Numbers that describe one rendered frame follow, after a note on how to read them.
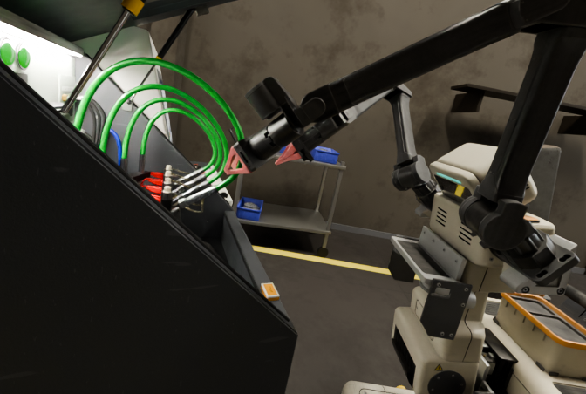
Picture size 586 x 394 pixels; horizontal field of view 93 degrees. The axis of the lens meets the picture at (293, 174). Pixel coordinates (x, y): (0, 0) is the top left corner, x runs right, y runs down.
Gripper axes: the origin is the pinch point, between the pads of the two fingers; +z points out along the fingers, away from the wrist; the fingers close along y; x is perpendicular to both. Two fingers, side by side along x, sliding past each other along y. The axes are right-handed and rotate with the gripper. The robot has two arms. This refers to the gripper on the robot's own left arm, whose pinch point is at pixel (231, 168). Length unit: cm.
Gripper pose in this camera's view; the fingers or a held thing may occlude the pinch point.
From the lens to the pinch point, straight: 65.6
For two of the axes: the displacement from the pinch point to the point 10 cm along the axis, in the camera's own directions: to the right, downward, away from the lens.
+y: -3.7, 3.4, -8.7
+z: -7.4, 4.5, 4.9
